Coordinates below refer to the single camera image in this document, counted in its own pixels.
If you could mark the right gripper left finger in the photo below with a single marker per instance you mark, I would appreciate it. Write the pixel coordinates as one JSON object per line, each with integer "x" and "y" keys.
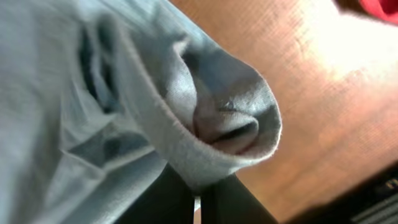
{"x": 168, "y": 200}

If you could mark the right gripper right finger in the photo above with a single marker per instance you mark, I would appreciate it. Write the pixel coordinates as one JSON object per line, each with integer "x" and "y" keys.
{"x": 230, "y": 202}

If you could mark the light blue grey t-shirt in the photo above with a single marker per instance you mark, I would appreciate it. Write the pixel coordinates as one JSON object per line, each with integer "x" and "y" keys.
{"x": 98, "y": 98}

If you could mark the cluttered equipment beside table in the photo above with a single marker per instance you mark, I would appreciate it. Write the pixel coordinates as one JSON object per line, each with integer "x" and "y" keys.
{"x": 373, "y": 201}

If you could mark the red t-shirt white print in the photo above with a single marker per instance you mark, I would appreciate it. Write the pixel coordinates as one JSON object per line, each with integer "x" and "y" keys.
{"x": 386, "y": 10}

